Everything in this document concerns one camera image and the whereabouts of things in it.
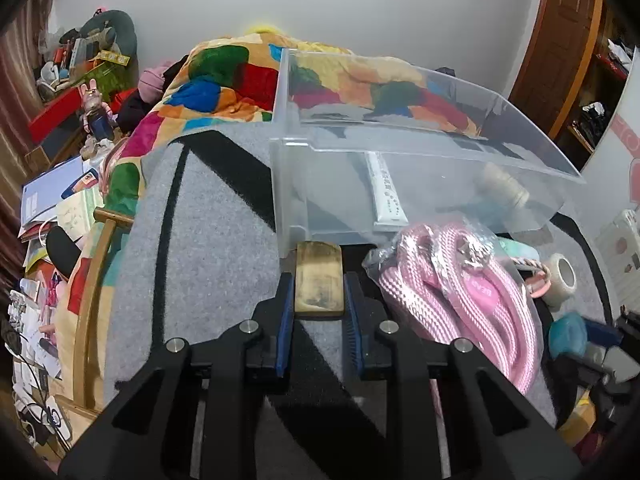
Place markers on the pink bunny toy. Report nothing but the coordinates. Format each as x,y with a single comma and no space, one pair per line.
97,117

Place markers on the grey green plush cushion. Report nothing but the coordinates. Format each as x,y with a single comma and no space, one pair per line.
112,30

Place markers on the red box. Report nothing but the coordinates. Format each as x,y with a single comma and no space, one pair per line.
58,110

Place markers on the white wardrobe sliding door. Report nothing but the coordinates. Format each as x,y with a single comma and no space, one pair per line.
612,172

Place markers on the clear plastic storage bin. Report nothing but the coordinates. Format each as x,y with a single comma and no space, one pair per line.
436,132

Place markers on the striped pink curtain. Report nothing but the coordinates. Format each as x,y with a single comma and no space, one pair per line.
20,102

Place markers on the pink knit hat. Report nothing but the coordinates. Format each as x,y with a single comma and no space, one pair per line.
153,82

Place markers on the colourful patchwork quilt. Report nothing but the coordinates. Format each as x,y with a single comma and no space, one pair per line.
222,82

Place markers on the teal round container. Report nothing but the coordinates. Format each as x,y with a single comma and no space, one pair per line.
488,212

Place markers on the yellow plush toy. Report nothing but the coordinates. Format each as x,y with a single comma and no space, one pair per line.
264,29

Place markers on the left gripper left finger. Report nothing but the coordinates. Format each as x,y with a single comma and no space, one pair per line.
192,404

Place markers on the white tape roll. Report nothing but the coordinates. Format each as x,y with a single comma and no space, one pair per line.
562,281

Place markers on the white cream tube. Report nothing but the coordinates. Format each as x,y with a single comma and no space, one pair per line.
389,214

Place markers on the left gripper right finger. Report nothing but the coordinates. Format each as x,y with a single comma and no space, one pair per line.
447,399

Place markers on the white pill bottle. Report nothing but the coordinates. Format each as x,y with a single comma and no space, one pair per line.
501,187

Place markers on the brown wooden door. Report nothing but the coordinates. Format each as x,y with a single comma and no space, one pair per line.
556,61

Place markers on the wooden curved bed frame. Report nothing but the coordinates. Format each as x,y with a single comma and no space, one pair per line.
83,395

